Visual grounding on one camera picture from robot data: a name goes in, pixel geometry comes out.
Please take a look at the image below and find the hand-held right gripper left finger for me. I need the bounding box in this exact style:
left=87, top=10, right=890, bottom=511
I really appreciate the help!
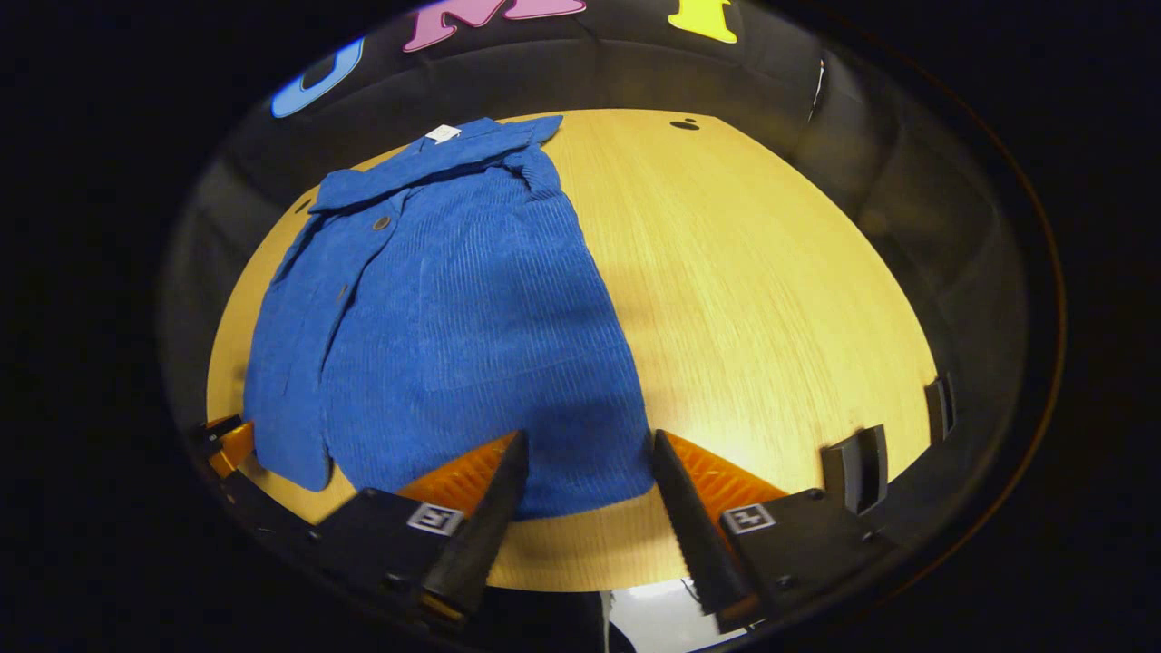
left=313, top=429, right=532, bottom=627

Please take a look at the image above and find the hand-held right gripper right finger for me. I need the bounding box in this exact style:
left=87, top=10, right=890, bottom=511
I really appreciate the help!
left=650, top=428, right=901, bottom=634

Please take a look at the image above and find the blue corduroy jacket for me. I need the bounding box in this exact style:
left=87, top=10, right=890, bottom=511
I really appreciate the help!
left=242, top=114, right=656, bottom=522

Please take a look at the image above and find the black table edge clamp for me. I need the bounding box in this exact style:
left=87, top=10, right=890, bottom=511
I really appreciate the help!
left=821, top=424, right=890, bottom=515

